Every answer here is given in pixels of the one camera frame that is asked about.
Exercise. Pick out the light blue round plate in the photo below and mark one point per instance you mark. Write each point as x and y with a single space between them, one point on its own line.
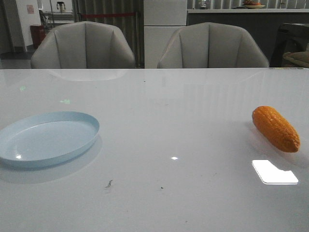
47 139

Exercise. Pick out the orange toy corn cob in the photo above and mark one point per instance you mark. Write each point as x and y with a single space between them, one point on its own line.
278 131

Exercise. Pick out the right grey upholstered chair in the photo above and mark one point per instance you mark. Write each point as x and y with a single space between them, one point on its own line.
212 45

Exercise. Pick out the grey upholstered chair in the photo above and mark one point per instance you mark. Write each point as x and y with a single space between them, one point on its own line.
212 45
84 45

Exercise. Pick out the white cabinet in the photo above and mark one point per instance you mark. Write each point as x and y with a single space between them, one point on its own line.
161 19

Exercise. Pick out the left grey upholstered chair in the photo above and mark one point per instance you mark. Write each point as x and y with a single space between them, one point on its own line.
84 45

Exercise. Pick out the red barrier belt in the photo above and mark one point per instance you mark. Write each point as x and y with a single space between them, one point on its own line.
107 15

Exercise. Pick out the red trash bin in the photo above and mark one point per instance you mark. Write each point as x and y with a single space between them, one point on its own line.
38 34

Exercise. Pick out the dark grey counter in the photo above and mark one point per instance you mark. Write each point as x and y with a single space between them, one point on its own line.
262 24

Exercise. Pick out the fruit bowl on counter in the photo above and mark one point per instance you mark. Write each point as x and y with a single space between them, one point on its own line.
250 4

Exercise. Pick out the beige cushion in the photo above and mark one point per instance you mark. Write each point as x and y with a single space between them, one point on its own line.
297 59

